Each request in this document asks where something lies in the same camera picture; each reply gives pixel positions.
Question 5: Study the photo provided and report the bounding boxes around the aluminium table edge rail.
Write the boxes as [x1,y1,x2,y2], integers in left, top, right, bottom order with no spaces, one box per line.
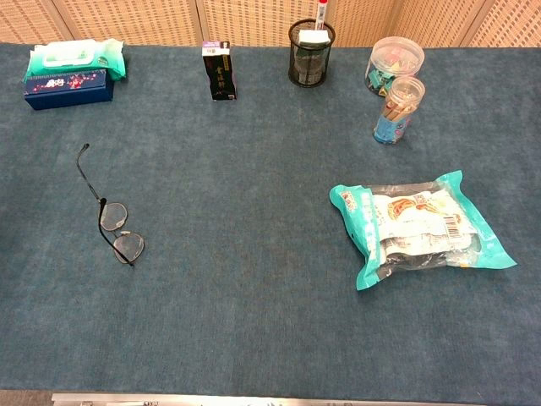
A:
[50,392,487,406]

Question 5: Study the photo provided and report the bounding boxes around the slim clear jar blue label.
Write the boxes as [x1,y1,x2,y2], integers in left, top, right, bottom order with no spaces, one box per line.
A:
[372,75,427,147]

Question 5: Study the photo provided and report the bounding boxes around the wide clear jar of clips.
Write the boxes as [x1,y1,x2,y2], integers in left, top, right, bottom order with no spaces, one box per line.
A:
[364,36,425,99]

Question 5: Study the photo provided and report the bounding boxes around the black mesh pen holder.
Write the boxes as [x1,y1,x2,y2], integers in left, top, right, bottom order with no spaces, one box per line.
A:
[287,18,336,89]

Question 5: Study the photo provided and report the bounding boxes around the green wet wipes pack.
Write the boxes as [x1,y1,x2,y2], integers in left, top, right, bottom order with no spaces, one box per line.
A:
[21,37,128,84]

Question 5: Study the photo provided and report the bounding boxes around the black wire-frame eyeglasses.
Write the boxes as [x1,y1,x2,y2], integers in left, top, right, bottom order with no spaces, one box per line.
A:
[76,142,146,267]

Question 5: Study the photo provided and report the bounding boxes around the beige woven folding screen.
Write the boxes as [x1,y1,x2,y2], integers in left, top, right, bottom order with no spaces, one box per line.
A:
[0,0,541,48]

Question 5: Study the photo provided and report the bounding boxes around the black carton with purple top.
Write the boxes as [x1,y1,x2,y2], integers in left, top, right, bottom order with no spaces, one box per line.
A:
[201,40,238,102]

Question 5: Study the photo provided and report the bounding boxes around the white marker with red cap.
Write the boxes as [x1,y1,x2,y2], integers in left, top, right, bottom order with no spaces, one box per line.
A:
[314,0,330,31]

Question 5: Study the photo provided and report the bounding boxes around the white note pad block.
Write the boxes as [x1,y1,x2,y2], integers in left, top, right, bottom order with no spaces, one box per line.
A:
[298,28,331,46]

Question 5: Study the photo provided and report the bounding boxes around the dark blue printed box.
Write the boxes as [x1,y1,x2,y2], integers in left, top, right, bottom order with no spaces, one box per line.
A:
[23,69,115,112]

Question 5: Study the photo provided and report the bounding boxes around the teal clear snack bag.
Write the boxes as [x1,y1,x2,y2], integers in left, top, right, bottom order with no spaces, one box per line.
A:
[329,169,518,292]

